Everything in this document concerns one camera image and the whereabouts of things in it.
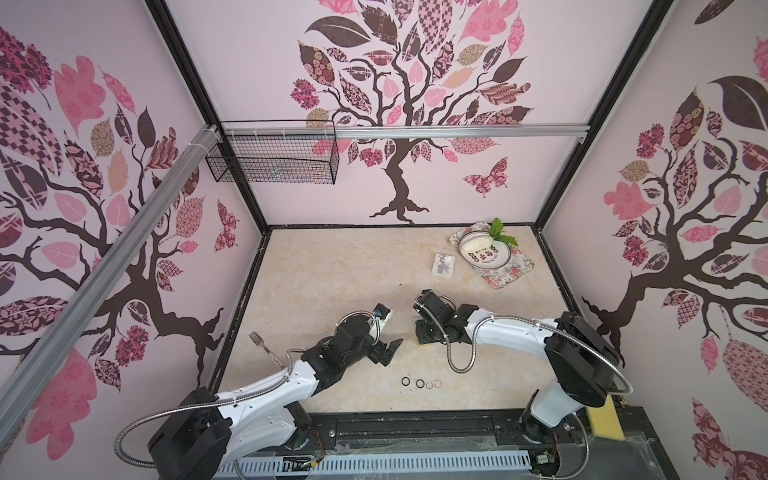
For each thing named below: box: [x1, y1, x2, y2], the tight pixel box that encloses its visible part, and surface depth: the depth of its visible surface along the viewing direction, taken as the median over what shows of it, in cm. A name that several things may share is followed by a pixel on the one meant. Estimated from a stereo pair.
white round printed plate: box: [459, 231, 512, 269], surface depth 112 cm
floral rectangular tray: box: [472, 246, 535, 290], surface depth 109 cm
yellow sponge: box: [586, 394, 625, 441], surface depth 75 cm
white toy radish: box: [462, 218, 518, 252], surface depth 114 cm
